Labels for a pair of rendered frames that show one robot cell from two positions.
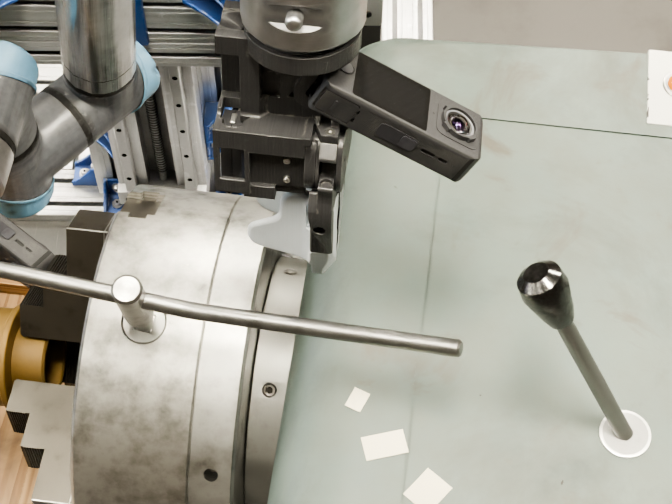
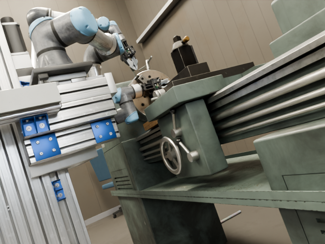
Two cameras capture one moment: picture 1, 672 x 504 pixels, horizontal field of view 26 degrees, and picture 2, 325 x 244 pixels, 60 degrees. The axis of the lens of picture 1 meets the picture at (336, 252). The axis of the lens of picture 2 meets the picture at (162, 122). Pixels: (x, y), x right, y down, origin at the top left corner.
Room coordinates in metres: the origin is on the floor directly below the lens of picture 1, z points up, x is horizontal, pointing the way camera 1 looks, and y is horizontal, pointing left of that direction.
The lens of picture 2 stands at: (1.53, 1.62, 0.74)
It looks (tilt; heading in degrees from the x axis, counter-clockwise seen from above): 5 degrees up; 237
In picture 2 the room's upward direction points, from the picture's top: 20 degrees counter-clockwise
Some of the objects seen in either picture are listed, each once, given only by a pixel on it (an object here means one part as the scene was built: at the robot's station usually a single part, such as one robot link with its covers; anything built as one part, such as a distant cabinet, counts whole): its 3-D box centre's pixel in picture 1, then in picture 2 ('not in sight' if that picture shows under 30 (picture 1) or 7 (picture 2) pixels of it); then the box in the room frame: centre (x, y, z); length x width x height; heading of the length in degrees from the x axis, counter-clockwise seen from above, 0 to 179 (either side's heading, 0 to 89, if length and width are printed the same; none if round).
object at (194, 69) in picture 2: not in sight; (187, 78); (0.72, 0.70, 1.00); 0.20 x 0.10 x 0.05; 82
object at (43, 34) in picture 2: not in sight; (48, 37); (1.19, 0.52, 1.33); 0.13 x 0.12 x 0.14; 138
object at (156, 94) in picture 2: not in sight; (156, 96); (0.90, 0.70, 0.95); 0.07 x 0.04 x 0.04; 172
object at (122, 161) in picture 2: not in sight; (159, 193); (0.53, -0.27, 0.43); 0.60 x 0.48 x 0.86; 82
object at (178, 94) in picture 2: not in sight; (213, 91); (0.68, 0.78, 0.90); 0.53 x 0.30 x 0.06; 172
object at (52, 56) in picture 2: not in sight; (54, 64); (1.20, 0.51, 1.21); 0.15 x 0.15 x 0.10
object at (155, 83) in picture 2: not in sight; (150, 87); (0.70, 0.36, 1.08); 0.12 x 0.09 x 0.08; 172
